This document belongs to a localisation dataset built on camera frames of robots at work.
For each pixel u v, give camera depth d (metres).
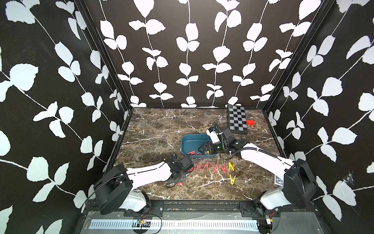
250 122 1.11
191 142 1.01
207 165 0.89
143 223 0.70
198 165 0.88
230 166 0.88
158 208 0.74
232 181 0.84
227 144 0.65
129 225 0.70
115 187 0.42
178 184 0.82
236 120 1.11
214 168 0.88
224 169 0.88
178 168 0.64
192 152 0.94
